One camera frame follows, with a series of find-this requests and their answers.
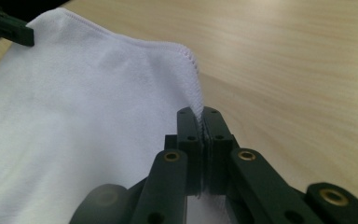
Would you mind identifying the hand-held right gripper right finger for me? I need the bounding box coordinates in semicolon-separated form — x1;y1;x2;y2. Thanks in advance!
200;106;241;196

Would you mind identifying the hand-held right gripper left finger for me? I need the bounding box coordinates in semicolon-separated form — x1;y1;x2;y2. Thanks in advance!
164;105;205;197

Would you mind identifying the white butterfly-print cloth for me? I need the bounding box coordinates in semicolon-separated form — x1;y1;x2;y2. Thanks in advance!
0;7;231;224

